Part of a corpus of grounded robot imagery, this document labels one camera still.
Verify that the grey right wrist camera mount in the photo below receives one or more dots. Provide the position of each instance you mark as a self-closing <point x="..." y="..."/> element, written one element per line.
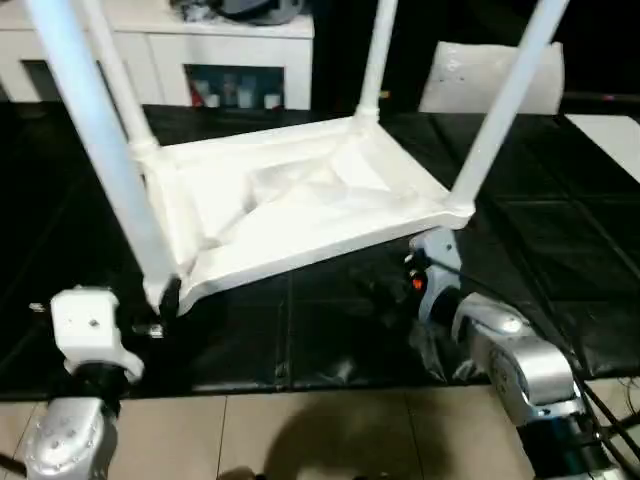
<point x="440" y="250"/>

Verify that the dark robot right foot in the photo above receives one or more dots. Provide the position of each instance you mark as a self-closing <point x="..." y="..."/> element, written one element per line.
<point x="375" y="476"/>

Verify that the white bag with round fitting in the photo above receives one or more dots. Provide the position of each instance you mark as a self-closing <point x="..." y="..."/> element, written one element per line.
<point x="460" y="75"/>

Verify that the black tangled items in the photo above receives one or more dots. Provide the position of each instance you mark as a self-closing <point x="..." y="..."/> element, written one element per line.
<point x="192" y="10"/>

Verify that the grey helmet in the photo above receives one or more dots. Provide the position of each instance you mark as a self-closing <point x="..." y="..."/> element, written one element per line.
<point x="260" y="12"/>

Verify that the red packet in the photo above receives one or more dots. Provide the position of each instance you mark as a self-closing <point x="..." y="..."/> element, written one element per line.
<point x="196" y="95"/>

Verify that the white flat board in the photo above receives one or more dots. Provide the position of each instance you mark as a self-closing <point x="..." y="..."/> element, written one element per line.
<point x="605" y="135"/>

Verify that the white glass-door cabinet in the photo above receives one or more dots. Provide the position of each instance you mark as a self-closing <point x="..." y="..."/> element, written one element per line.
<point x="225" y="45"/>

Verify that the black box with gold label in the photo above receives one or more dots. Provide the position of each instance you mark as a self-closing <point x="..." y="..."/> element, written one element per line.
<point x="340" y="60"/>

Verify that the black metal stand leg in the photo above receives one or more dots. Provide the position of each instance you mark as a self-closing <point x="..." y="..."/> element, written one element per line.
<point x="10" y="461"/>

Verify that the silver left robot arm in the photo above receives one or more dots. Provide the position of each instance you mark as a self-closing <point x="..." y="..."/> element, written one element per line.
<point x="65" y="435"/>

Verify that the dark robot foot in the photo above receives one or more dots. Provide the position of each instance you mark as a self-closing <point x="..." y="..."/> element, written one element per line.
<point x="375" y="476"/>
<point x="240" y="475"/>

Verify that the dark robot left foot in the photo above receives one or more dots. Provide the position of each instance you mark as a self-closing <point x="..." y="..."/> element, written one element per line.
<point x="240" y="475"/>

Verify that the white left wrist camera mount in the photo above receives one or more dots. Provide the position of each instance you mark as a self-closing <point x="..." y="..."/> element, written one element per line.
<point x="85" y="325"/>

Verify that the black table mat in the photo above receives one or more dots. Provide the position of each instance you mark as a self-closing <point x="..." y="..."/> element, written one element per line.
<point x="550" y="225"/>

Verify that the white plastic table top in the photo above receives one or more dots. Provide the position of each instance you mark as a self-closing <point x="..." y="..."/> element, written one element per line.
<point x="300" y="225"/>

